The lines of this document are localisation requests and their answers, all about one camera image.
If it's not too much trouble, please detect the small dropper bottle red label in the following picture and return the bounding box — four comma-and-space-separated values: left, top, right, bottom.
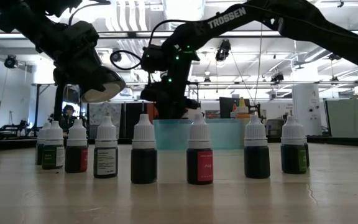
64, 119, 89, 174

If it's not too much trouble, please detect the small dropper bottle green label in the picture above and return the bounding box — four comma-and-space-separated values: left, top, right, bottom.
280, 115, 308, 175
41, 120, 65, 170

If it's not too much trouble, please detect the green translucent tray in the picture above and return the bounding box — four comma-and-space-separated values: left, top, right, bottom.
152, 118, 251, 151

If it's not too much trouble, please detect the orange wall panel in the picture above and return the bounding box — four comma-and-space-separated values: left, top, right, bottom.
146, 101, 160, 121

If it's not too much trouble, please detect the grey patterned panel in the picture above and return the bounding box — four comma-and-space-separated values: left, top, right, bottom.
88, 101, 122, 139

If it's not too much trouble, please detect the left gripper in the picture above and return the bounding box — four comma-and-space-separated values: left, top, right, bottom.
54, 21, 101, 84

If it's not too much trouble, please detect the black desk lamp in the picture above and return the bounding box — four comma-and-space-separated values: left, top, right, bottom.
53, 63, 127, 124

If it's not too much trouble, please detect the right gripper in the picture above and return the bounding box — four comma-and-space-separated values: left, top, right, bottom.
140, 43, 200, 120

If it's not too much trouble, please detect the small white-capped dropper bottle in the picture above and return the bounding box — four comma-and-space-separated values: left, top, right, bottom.
35, 121, 50, 166
130, 113, 158, 185
244, 114, 271, 179

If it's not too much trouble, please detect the large yellow-tipped colouring bottle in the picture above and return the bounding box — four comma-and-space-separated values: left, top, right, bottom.
235, 96, 251, 119

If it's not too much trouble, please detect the person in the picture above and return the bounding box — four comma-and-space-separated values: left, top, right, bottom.
60, 105, 88, 138

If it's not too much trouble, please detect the white pillar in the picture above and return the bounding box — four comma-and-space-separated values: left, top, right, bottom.
291, 83, 323, 137

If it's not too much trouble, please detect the green partition wall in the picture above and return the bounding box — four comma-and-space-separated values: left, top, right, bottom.
325, 98, 358, 139

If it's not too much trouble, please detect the small dropper bottle pink label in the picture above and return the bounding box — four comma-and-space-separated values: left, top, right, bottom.
186, 113, 214, 185

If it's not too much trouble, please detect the small dropper bottle white label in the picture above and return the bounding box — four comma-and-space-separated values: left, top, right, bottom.
93, 116, 119, 179

